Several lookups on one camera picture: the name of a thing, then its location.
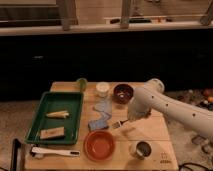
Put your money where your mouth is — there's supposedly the red bowl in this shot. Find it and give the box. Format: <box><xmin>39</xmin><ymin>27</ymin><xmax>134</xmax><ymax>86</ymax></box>
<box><xmin>83</xmin><ymin>130</ymin><xmax>115</xmax><ymax>162</ymax></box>

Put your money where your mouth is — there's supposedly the yellow corn piece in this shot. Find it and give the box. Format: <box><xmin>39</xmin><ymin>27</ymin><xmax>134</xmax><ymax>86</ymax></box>
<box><xmin>46</xmin><ymin>110</ymin><xmax>69</xmax><ymax>119</ymax></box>

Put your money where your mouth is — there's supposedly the light blue cloth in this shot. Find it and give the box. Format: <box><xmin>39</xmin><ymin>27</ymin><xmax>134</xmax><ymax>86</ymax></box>
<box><xmin>94</xmin><ymin>99</ymin><xmax>112</xmax><ymax>120</ymax></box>

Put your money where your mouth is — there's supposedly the black tool at table edge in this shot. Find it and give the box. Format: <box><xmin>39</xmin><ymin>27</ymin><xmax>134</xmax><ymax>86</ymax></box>
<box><xmin>9</xmin><ymin>138</ymin><xmax>21</xmax><ymax>171</ymax></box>

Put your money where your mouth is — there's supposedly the green plastic tray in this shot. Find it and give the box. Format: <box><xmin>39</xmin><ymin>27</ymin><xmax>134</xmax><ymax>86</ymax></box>
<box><xmin>25</xmin><ymin>92</ymin><xmax>83</xmax><ymax>145</ymax></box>

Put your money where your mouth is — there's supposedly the brown bread slice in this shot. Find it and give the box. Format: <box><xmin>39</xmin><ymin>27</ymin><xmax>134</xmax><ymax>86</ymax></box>
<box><xmin>40</xmin><ymin>127</ymin><xmax>65</xmax><ymax>140</ymax></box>

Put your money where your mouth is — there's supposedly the steel metal cup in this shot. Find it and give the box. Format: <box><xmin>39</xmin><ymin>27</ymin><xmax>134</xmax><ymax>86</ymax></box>
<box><xmin>129</xmin><ymin>141</ymin><xmax>152</xmax><ymax>160</ymax></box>

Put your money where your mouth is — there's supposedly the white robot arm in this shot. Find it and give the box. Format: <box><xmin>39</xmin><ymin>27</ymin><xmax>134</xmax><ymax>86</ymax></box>
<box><xmin>127</xmin><ymin>78</ymin><xmax>213</xmax><ymax>142</ymax></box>

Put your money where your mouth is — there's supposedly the dark purple bowl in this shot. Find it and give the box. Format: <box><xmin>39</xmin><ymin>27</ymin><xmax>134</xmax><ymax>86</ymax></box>
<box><xmin>113</xmin><ymin>84</ymin><xmax>134</xmax><ymax>104</ymax></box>

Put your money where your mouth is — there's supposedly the white handled brush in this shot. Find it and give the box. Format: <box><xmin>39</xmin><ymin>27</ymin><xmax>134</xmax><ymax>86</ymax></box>
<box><xmin>31</xmin><ymin>147</ymin><xmax>80</xmax><ymax>157</ymax></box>

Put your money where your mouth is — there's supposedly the green cup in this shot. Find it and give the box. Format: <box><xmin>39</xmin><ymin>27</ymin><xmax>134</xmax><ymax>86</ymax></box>
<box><xmin>77</xmin><ymin>78</ymin><xmax>87</xmax><ymax>92</ymax></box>

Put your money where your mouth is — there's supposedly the silver metal fork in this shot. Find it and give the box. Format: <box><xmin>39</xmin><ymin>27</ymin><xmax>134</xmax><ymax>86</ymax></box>
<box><xmin>111</xmin><ymin>120</ymin><xmax>128</xmax><ymax>129</ymax></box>

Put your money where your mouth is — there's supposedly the white cup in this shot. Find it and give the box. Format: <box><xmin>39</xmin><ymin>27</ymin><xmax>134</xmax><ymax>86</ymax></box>
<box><xmin>96</xmin><ymin>82</ymin><xmax>110</xmax><ymax>98</ymax></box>

